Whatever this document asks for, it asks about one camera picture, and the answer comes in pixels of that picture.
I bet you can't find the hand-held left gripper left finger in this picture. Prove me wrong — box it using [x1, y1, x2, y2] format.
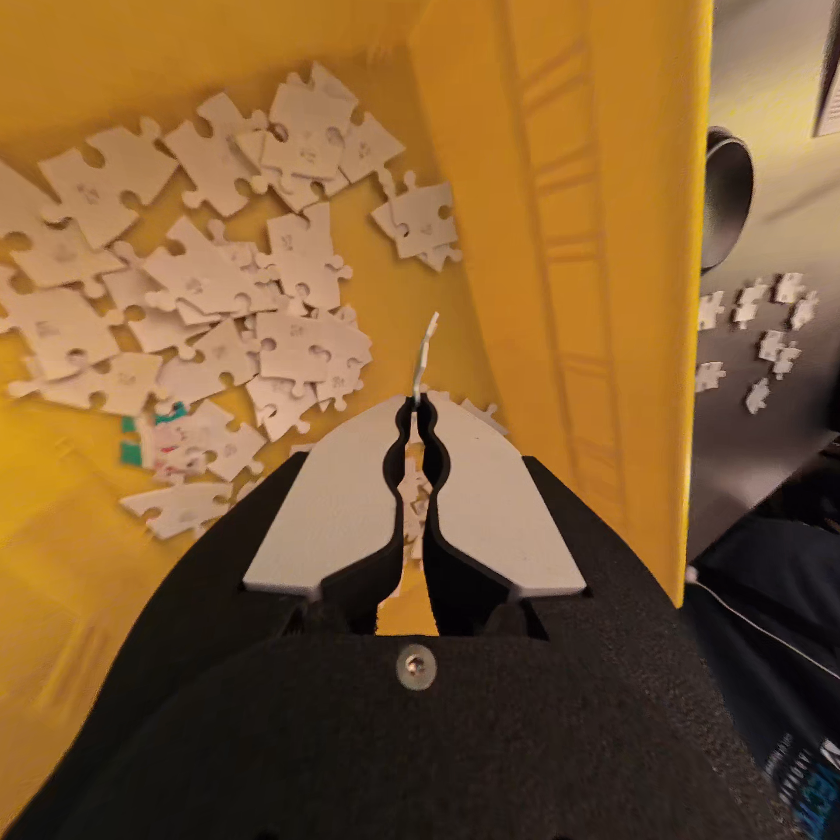
[243, 394, 416, 620]

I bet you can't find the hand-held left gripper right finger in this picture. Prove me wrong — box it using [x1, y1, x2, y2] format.
[420, 392, 588, 626]

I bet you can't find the pile of puzzle pieces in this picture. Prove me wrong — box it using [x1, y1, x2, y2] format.
[0, 59, 510, 559]

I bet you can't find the yellow plastic bin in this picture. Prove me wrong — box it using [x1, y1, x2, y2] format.
[0, 0, 718, 802]

